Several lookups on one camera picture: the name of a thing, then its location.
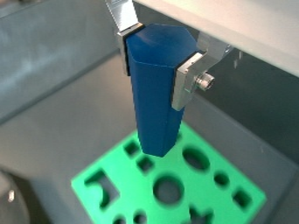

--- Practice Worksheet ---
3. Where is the green shape sorter board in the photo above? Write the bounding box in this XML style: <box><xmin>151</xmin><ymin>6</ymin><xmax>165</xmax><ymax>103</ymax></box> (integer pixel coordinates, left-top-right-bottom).
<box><xmin>71</xmin><ymin>124</ymin><xmax>267</xmax><ymax>224</ymax></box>

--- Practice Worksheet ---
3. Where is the blue hexagonal prism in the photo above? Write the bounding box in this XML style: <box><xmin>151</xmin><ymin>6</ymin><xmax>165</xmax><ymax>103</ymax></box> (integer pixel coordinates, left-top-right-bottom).
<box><xmin>126</xmin><ymin>24</ymin><xmax>198</xmax><ymax>157</ymax></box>

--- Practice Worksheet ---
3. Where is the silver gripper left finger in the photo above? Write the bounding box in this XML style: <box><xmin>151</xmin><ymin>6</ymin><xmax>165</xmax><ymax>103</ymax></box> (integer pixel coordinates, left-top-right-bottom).
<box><xmin>106</xmin><ymin>0</ymin><xmax>144</xmax><ymax>75</ymax></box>

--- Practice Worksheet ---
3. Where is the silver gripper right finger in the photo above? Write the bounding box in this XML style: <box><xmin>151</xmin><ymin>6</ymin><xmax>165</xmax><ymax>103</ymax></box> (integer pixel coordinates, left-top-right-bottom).
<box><xmin>173</xmin><ymin>32</ymin><xmax>234</xmax><ymax>111</ymax></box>

